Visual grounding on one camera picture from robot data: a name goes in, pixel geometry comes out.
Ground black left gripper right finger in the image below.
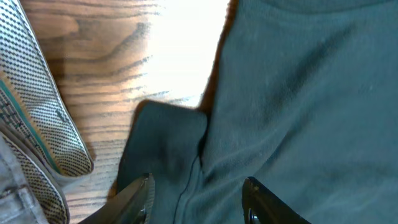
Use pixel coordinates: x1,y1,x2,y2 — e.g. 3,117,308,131
242,177,310,224

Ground folded grey trousers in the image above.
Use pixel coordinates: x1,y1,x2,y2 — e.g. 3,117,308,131
1,0,94,223

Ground black t-shirt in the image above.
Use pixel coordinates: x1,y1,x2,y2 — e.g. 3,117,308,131
117,0,397,223

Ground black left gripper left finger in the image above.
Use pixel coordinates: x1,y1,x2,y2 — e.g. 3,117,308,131
79,174,155,224

